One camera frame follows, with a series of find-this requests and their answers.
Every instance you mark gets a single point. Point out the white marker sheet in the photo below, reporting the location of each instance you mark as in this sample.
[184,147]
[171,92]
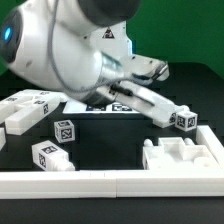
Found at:
[75,107]

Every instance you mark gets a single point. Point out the white fence bar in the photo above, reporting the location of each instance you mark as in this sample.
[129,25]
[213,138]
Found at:
[2,138]
[110,184]
[205,136]

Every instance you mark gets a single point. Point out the white front fence bar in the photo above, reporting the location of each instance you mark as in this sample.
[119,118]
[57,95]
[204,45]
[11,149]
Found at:
[110,184]

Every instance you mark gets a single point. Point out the white chair seat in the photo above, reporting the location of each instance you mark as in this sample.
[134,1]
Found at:
[177,153]

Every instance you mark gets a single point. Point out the white chair back assembly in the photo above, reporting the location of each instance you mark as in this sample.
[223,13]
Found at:
[23,110]

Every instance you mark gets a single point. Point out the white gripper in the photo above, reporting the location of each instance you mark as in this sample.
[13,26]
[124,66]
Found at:
[136,93]

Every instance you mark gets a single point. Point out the white left fence bar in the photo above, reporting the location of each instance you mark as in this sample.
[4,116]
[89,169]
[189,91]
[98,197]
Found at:
[2,138]

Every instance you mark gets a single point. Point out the white right fence bar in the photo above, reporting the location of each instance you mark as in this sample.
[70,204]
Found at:
[205,136]

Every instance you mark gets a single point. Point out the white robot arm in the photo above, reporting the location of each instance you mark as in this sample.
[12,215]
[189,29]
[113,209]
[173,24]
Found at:
[44,42]

